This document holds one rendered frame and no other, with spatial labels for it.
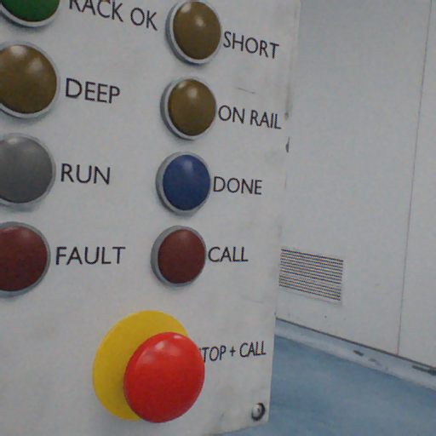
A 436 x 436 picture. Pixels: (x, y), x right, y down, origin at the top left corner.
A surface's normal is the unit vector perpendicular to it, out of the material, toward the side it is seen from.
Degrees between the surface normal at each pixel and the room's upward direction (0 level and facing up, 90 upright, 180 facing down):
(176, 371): 85
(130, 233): 90
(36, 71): 88
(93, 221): 90
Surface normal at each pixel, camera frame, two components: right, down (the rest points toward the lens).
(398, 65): -0.78, -0.03
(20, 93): 0.56, 0.14
